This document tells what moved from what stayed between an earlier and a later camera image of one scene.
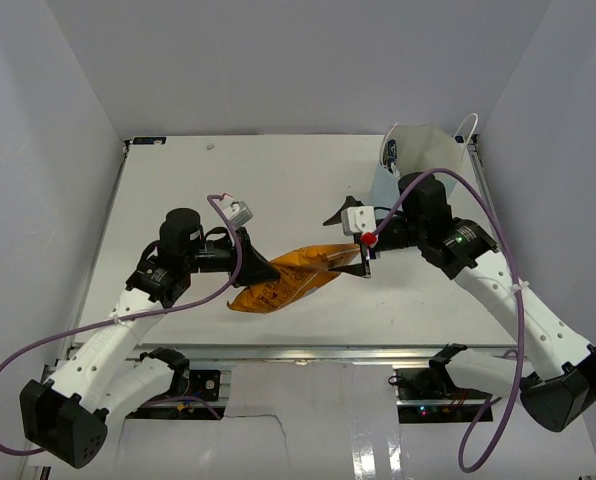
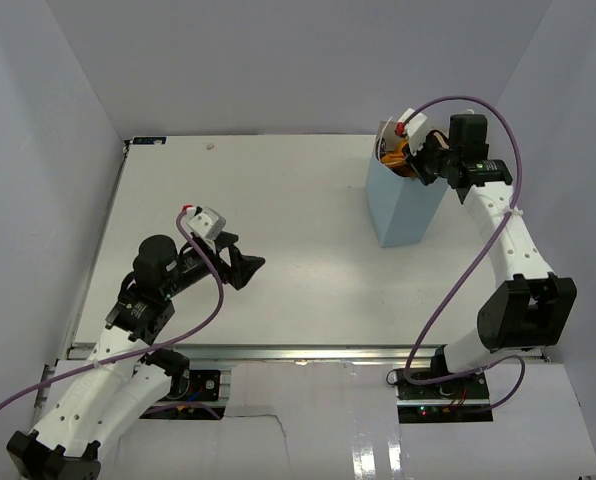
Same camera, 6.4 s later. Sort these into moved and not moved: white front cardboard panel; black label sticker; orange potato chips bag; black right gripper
Moved: black right gripper; orange potato chips bag
Not moved: white front cardboard panel; black label sticker
